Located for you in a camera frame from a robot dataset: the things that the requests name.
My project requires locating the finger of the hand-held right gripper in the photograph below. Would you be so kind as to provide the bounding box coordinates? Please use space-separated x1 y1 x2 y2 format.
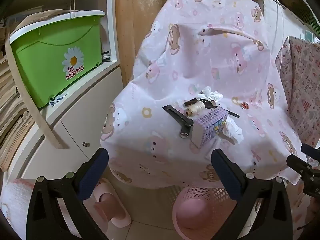
301 143 320 161
286 154 320 180

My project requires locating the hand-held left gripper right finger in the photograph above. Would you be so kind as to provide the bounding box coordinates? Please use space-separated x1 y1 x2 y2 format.
211 149 293 240

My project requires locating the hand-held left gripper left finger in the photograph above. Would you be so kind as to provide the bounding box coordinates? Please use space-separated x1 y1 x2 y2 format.
26 148 110 240

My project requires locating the white tissue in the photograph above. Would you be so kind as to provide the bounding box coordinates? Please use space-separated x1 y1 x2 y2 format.
196 86 224 103
220 116 244 144

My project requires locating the purple paper box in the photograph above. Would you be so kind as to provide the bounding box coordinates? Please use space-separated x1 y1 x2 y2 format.
191 106 228 149

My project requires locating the pink perforated basket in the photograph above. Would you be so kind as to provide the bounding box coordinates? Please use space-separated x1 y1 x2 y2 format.
172 184 253 240

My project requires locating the black plastic spoon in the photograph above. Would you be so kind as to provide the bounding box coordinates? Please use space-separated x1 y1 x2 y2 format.
199 99 240 118

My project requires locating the black strip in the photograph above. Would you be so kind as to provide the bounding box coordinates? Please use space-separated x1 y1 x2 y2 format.
162 104 194 127

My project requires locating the white cabinet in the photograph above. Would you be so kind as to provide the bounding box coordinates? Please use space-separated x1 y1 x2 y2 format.
5 0 125 180

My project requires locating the pink left slipper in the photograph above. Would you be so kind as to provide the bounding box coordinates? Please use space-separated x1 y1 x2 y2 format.
92 177 131 228

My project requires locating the black tube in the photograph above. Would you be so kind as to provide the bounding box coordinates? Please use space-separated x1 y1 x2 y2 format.
180 122 194 138

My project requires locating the cream thread spool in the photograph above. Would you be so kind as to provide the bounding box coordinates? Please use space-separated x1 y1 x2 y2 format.
185 106 202 117

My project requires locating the floral patterned cloth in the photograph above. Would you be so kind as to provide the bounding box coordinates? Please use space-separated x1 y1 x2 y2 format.
275 35 320 150

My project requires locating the green plastic storage box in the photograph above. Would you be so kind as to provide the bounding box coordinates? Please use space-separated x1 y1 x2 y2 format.
9 10 105 109

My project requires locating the pink printed tablecloth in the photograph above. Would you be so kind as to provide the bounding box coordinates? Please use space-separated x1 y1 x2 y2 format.
100 0 308 189

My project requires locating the white panel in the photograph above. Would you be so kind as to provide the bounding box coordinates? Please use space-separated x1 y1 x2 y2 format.
255 0 320 46

